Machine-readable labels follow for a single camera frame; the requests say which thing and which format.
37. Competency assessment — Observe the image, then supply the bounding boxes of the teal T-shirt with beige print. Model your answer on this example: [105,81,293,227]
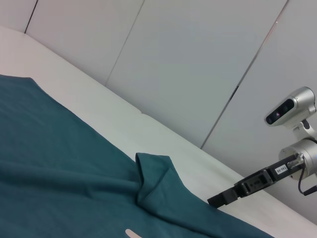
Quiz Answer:
[0,74,276,238]

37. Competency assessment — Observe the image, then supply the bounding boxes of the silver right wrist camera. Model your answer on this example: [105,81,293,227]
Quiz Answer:
[264,86,317,139]

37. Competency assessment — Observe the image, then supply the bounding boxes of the right arm cable with plugs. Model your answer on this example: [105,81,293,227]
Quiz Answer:
[286,153,317,197]

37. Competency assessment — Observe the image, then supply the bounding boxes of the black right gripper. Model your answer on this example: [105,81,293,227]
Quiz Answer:
[207,155,302,209]

